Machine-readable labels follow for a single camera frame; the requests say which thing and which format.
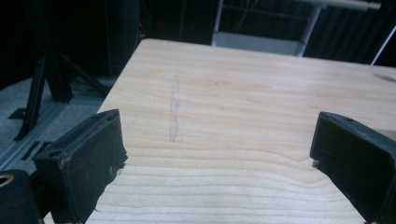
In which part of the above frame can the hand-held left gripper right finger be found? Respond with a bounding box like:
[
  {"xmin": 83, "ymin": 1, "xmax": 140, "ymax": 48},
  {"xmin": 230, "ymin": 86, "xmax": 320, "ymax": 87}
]
[{"xmin": 309, "ymin": 111, "xmax": 396, "ymax": 224}]

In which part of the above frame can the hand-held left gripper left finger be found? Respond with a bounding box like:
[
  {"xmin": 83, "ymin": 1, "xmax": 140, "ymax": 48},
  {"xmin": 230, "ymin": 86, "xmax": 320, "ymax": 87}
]
[{"xmin": 32, "ymin": 108, "xmax": 129, "ymax": 224}]

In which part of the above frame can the black metal stand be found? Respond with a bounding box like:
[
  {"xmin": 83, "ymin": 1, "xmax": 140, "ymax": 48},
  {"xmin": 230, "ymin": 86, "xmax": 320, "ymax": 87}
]
[{"xmin": 8, "ymin": 0, "xmax": 110, "ymax": 142}]

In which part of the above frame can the white metal pole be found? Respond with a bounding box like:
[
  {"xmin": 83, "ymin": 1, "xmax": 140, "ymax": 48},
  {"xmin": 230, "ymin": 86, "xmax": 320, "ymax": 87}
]
[{"xmin": 370, "ymin": 25, "xmax": 396, "ymax": 66}]

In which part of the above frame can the white metal desk frame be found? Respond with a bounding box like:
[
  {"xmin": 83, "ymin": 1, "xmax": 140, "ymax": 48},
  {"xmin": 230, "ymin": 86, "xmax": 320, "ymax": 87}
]
[{"xmin": 211, "ymin": 0, "xmax": 383, "ymax": 58}]

